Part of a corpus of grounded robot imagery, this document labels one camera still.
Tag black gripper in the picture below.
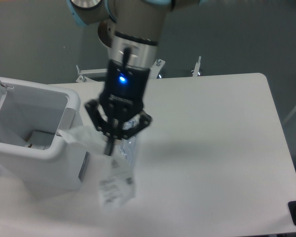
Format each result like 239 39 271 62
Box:
84 60 152 156

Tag crushed clear plastic bottle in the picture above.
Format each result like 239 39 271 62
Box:
120 118 138 168

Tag white plastic packaging bag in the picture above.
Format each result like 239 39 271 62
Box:
58 126 136 211

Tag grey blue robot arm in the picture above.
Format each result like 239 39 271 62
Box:
67 0 201 156

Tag white trash can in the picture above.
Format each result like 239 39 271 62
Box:
0 78 88 190

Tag white pedestal base frame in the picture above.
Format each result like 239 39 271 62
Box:
75 56 203 83

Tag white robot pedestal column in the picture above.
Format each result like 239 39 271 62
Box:
98 19 115 59

